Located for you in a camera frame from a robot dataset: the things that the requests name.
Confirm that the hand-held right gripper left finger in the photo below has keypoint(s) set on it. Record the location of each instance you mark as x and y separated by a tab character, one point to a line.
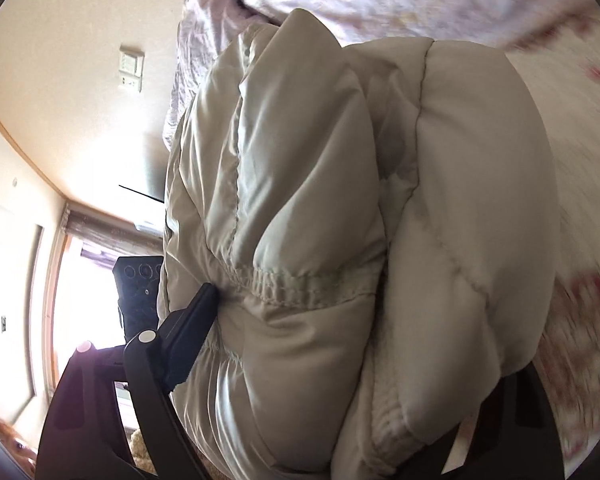
190	340

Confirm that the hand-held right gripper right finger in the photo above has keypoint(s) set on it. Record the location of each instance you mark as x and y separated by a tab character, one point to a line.
540	435

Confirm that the white puffer jacket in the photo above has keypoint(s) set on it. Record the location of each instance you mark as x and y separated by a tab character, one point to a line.
330	220

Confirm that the black flat screen television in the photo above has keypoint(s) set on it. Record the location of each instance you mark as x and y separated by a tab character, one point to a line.
150	182

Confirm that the floral bed sheet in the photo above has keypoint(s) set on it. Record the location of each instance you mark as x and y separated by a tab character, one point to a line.
585	210

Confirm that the pale pink crinkled pillow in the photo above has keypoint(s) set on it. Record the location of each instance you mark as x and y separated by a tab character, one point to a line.
200	60

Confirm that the white wall socket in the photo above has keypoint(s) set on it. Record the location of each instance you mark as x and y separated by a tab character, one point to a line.
130	83

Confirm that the white wall light switch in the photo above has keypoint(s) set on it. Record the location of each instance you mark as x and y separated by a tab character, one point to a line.
131	61

